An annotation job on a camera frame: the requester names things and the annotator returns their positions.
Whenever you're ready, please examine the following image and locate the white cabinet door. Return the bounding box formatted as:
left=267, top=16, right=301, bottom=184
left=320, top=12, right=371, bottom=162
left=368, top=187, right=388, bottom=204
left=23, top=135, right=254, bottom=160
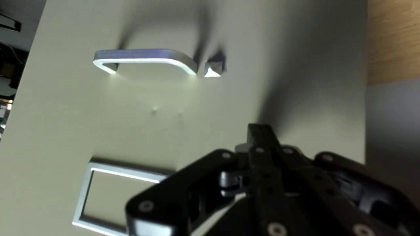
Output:
left=0, top=0, right=368, bottom=236

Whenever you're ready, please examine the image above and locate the silver drawer handle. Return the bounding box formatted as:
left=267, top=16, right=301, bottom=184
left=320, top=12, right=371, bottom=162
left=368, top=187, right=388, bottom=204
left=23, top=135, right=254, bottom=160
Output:
left=91, top=48, right=199, bottom=78

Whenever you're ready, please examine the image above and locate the silver drawer latch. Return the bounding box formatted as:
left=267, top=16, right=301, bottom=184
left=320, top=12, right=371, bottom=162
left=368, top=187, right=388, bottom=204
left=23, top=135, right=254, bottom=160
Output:
left=202, top=53, right=227, bottom=80

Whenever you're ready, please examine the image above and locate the silver label holder frame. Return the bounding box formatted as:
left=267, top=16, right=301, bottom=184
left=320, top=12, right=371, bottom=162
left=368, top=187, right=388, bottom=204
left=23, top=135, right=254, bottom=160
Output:
left=70, top=160, right=170, bottom=236

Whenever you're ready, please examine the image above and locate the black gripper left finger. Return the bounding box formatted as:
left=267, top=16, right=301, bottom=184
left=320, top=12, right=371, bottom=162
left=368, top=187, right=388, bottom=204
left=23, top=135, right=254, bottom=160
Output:
left=124, top=124, right=265, bottom=236

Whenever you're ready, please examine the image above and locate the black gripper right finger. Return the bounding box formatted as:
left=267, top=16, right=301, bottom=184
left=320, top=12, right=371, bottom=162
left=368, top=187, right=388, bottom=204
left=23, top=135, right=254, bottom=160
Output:
left=261, top=124, right=420, bottom=236

